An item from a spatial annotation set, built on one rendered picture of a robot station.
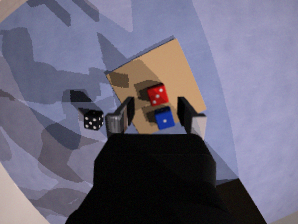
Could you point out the red die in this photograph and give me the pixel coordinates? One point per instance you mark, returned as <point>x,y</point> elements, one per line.
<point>157,94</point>

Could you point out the black die with white pips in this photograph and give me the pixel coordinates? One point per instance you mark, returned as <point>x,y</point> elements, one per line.
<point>93,120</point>

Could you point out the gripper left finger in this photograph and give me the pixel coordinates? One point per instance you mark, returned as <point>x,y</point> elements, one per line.
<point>118,121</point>

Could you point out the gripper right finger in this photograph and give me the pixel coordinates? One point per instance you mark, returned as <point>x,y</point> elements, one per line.
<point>193,122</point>

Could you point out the tan flat mat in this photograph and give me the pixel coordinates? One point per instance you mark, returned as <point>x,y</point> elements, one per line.
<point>165,64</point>

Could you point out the blue die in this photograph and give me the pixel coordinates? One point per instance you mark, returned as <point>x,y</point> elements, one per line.
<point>164,118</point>

